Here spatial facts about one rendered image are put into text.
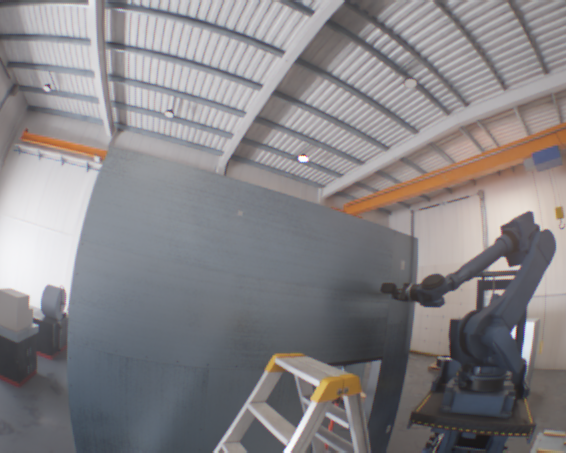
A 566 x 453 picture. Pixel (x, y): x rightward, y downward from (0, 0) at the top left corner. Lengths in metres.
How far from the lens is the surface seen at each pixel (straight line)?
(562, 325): 11.46
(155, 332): 1.44
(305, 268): 1.63
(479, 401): 1.99
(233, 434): 1.20
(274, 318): 1.56
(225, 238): 1.44
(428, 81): 7.85
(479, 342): 1.86
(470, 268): 1.89
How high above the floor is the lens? 2.60
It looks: 14 degrees up
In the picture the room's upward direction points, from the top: 8 degrees clockwise
